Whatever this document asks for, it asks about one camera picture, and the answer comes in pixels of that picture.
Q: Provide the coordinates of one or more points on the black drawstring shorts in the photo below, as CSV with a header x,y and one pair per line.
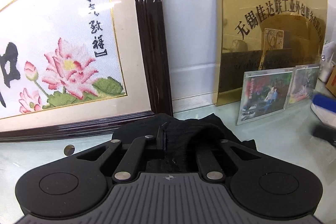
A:
x,y
184,138

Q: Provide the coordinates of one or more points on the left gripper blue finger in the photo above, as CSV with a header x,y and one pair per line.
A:
x,y
161,136

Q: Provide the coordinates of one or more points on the round brass table knob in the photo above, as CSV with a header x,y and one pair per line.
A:
x,y
69,150

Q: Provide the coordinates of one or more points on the small framed photo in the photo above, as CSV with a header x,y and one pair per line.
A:
x,y
303,84

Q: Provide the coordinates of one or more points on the large framed couple photo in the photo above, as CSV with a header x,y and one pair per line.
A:
x,y
264,93

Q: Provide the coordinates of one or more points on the gold company plaque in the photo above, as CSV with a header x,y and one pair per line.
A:
x,y
266,34

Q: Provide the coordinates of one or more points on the white plastic tray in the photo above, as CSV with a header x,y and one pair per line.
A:
x,y
325,116

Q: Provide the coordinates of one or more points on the framed lotus cross-stitch picture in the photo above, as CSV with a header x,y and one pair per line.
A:
x,y
81,67

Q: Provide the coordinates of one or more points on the brown cardboard box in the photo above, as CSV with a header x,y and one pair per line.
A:
x,y
331,83

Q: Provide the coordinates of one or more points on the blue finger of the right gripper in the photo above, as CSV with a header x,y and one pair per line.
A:
x,y
324,102
326,133

